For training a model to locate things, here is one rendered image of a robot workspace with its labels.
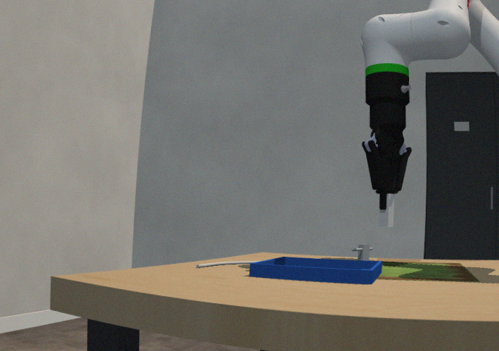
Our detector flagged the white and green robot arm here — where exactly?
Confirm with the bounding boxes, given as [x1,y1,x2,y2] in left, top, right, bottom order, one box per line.
[361,0,499,105]

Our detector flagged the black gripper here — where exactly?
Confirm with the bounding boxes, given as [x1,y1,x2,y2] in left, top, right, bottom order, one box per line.
[362,101,412,227]

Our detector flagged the green grass patch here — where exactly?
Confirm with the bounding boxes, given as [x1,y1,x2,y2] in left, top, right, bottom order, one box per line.
[376,261,479,282]

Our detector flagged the blue tray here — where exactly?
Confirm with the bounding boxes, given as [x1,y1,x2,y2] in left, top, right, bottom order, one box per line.
[249,257,382,284]

